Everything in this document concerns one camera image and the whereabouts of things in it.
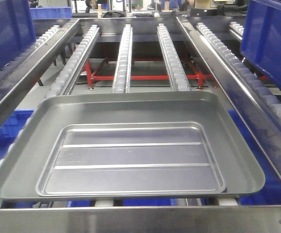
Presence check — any large grey metal tray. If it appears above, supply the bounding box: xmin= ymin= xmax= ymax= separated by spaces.
xmin=0 ymin=91 xmax=265 ymax=201

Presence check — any far right roller track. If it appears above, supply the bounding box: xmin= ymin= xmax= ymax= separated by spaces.
xmin=196 ymin=22 xmax=281 ymax=121

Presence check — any roller track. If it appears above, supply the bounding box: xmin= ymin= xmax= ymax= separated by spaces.
xmin=0 ymin=25 xmax=60 ymax=82
xmin=196 ymin=22 xmax=281 ymax=121

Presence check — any blue crate in background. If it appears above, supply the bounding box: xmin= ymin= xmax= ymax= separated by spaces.
xmin=30 ymin=7 xmax=72 ymax=19

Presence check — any blue bin upper right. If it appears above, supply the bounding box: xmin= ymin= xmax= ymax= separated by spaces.
xmin=241 ymin=0 xmax=281 ymax=90

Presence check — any far left roller track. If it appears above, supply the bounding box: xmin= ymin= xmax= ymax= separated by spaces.
xmin=0 ymin=25 xmax=60 ymax=82

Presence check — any blue bin below rack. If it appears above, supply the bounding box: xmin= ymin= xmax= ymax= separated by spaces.
xmin=0 ymin=109 xmax=34 ymax=159

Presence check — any blue bin upper left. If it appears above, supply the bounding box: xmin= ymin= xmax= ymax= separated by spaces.
xmin=0 ymin=0 xmax=35 ymax=69

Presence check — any steel front rack bar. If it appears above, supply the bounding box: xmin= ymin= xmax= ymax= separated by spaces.
xmin=0 ymin=206 xmax=281 ymax=233

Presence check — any middle roller track rail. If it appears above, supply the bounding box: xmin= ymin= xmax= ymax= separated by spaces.
xmin=112 ymin=24 xmax=133 ymax=93

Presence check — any roller track rail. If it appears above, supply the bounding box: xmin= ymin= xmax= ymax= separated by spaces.
xmin=112 ymin=24 xmax=133 ymax=93
xmin=157 ymin=23 xmax=191 ymax=91
xmin=45 ymin=25 xmax=99 ymax=99

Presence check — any right roller track rail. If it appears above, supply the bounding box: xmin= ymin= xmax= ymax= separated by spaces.
xmin=157 ymin=23 xmax=191 ymax=91

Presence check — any red metal frame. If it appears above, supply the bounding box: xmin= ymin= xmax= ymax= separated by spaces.
xmin=77 ymin=57 xmax=212 ymax=88

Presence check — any left roller track rail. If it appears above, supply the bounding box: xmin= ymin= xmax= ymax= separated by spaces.
xmin=45 ymin=25 xmax=99 ymax=99

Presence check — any left steel divider rail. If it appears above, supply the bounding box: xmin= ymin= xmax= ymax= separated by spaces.
xmin=0 ymin=19 xmax=81 ymax=127

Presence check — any steel divider rail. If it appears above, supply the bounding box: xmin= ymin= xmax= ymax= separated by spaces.
xmin=0 ymin=19 xmax=81 ymax=127
xmin=177 ymin=17 xmax=281 ymax=180

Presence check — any right steel divider rail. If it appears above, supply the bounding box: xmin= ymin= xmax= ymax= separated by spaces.
xmin=177 ymin=17 xmax=281 ymax=180

